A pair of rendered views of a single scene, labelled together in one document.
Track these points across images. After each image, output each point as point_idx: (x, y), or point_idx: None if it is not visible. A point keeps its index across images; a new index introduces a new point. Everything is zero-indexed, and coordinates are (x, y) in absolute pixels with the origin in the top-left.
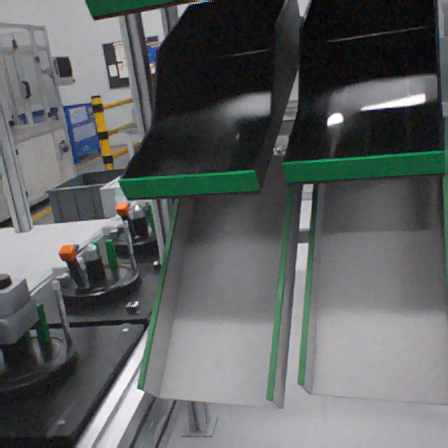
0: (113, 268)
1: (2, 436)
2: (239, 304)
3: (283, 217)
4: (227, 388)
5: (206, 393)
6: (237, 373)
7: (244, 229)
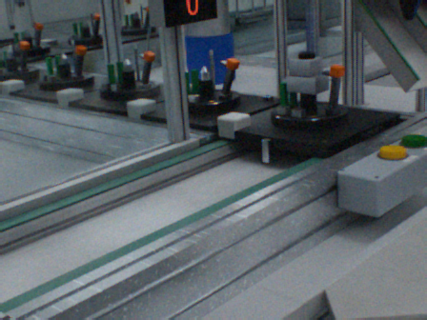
0: (198, 91)
1: (379, 123)
2: (402, 48)
3: (386, 9)
4: (425, 79)
5: (421, 84)
6: (424, 73)
7: (376, 16)
